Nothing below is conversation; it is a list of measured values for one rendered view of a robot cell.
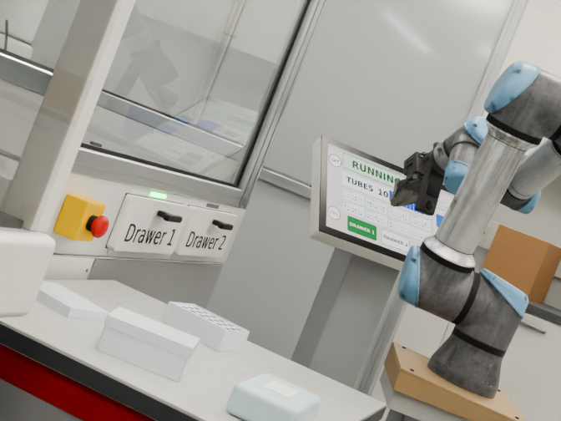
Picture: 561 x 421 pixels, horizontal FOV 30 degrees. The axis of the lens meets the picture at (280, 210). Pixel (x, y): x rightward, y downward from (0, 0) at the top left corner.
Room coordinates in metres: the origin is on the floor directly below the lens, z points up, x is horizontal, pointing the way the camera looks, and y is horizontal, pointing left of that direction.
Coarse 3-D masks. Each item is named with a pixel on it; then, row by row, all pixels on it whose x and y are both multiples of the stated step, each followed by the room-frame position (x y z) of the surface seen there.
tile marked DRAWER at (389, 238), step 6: (384, 234) 2.81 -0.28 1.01; (390, 234) 2.82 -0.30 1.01; (396, 234) 2.84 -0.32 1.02; (384, 240) 2.80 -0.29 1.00; (390, 240) 2.81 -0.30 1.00; (396, 240) 2.82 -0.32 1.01; (402, 240) 2.84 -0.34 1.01; (408, 240) 2.85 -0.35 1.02; (396, 246) 2.81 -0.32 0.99; (402, 246) 2.83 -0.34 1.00; (408, 246) 2.84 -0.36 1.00
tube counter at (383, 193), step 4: (380, 188) 2.89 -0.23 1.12; (384, 188) 2.90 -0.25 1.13; (380, 192) 2.88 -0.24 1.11; (384, 192) 2.89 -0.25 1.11; (388, 192) 2.90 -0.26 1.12; (392, 192) 2.91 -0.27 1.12; (380, 196) 2.87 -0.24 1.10; (384, 196) 2.88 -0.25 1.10; (388, 196) 2.89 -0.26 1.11; (388, 200) 2.88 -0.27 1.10; (412, 204) 2.93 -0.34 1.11; (408, 208) 2.91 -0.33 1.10; (412, 208) 2.92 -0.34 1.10; (416, 212) 2.92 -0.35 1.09; (420, 212) 2.93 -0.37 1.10; (428, 216) 2.94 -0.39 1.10
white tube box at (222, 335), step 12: (168, 312) 1.79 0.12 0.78; (180, 312) 1.78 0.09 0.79; (192, 312) 1.77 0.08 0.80; (204, 312) 1.84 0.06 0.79; (168, 324) 1.78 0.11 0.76; (180, 324) 1.77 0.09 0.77; (192, 324) 1.76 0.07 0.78; (204, 324) 1.75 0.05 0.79; (216, 324) 1.76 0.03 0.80; (228, 324) 1.81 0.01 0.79; (204, 336) 1.75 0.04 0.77; (216, 336) 1.74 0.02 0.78; (228, 336) 1.75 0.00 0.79; (240, 336) 1.78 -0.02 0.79; (216, 348) 1.73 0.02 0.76; (228, 348) 1.76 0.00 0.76; (240, 348) 1.80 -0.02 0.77
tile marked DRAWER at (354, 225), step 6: (348, 216) 2.77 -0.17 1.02; (348, 222) 2.76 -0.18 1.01; (354, 222) 2.77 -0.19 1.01; (360, 222) 2.78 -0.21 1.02; (366, 222) 2.80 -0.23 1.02; (348, 228) 2.75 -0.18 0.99; (354, 228) 2.76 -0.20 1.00; (360, 228) 2.77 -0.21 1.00; (366, 228) 2.79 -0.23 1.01; (372, 228) 2.80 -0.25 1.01; (360, 234) 2.76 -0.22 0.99; (366, 234) 2.78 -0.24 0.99; (372, 234) 2.79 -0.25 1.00
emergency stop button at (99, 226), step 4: (100, 216) 1.78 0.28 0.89; (104, 216) 1.78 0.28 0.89; (96, 220) 1.77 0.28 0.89; (100, 220) 1.77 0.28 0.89; (104, 220) 1.77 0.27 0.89; (108, 220) 1.79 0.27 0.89; (92, 224) 1.78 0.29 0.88; (96, 224) 1.76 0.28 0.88; (100, 224) 1.77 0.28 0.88; (104, 224) 1.78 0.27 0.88; (108, 224) 1.79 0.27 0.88; (92, 228) 1.77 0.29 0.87; (96, 228) 1.76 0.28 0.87; (100, 228) 1.77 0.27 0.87; (104, 228) 1.78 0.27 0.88; (108, 228) 1.80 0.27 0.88; (92, 232) 1.77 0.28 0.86; (96, 232) 1.77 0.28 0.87; (100, 232) 1.77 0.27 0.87; (104, 232) 1.79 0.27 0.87; (96, 236) 1.78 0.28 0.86; (100, 236) 1.78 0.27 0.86
